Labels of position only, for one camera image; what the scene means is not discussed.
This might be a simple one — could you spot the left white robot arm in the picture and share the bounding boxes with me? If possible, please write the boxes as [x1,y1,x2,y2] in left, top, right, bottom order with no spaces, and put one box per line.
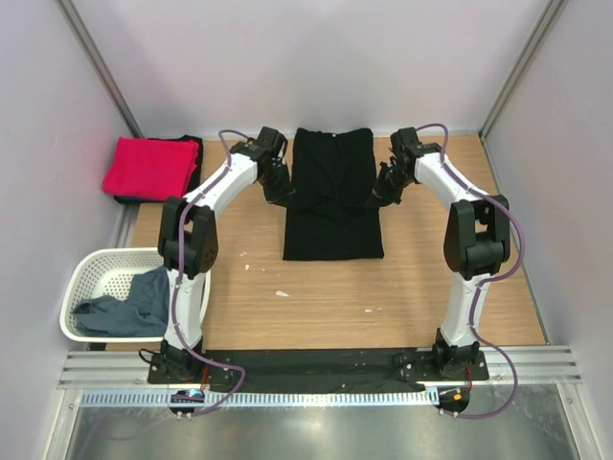
[148,126,292,384]

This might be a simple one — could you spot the folded black t shirt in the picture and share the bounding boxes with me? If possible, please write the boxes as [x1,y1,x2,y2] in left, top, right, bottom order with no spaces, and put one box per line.
[112,135,205,206]

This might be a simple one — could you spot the black t shirt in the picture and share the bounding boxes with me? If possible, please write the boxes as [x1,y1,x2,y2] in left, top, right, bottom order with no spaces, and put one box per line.
[112,135,205,206]
[283,127,384,262]

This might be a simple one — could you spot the left aluminium corner post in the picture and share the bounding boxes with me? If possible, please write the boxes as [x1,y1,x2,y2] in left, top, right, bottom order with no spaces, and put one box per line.
[56,0,144,138]

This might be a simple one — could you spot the white laundry basket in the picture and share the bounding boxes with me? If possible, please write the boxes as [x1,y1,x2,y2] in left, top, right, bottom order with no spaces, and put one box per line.
[59,247,211,348]

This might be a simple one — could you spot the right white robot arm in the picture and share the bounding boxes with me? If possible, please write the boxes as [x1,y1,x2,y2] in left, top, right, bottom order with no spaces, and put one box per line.
[368,127,511,380]

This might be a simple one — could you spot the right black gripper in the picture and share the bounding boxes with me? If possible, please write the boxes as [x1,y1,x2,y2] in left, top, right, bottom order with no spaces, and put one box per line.
[366,161,413,210]

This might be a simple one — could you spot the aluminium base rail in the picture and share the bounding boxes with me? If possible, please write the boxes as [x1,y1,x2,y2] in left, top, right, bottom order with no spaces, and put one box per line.
[57,345,582,389]

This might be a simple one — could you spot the grey blue t shirt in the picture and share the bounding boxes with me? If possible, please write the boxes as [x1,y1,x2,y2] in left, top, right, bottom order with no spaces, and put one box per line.
[72,266,170,338]

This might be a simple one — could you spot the folded red t shirt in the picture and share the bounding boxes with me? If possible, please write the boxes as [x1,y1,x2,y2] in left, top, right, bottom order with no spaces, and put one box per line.
[102,137,200,204]

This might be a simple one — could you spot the right aluminium corner post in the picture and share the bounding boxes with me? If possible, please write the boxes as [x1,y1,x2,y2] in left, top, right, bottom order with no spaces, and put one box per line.
[478,0,569,145]

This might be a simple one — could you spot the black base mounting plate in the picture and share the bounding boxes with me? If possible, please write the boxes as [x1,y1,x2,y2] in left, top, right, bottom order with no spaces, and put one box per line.
[148,348,489,394]

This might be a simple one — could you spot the aluminium corner post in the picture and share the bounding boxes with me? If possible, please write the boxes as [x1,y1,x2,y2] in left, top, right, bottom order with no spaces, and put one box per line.
[478,0,569,145]
[56,0,144,138]

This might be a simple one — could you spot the slotted grey cable duct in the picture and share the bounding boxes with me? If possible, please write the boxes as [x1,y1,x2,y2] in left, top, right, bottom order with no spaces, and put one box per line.
[80,388,439,408]

